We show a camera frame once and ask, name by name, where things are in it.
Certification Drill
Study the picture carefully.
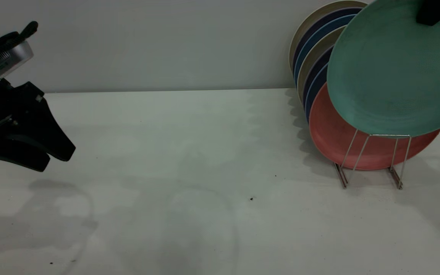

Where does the navy blue round plate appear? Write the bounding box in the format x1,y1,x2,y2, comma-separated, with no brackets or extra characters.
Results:
305,63,329,123

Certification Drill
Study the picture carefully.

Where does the dark purple round plate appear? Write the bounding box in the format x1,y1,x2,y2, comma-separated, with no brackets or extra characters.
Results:
302,46,335,108
291,8,362,74

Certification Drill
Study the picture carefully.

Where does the green round plate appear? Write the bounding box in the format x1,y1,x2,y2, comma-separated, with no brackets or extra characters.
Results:
327,0,440,137

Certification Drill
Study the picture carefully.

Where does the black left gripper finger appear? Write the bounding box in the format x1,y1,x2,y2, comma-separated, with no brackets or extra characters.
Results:
12,100,76,162
0,139,50,172

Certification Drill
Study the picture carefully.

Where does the teal blue round plate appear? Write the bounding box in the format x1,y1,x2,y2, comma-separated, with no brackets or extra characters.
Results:
293,15,356,87

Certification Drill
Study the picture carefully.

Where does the metal wire plate rack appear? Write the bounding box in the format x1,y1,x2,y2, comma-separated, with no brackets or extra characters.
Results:
333,129,412,190

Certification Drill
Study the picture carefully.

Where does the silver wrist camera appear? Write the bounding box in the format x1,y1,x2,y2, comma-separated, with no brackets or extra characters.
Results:
0,41,34,80

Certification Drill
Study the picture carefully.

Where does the beige round plate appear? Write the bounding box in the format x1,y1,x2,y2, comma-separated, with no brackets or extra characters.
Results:
297,26,346,104
288,1,369,73

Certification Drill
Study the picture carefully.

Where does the pink round plate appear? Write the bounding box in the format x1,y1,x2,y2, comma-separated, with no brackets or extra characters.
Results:
309,82,440,171

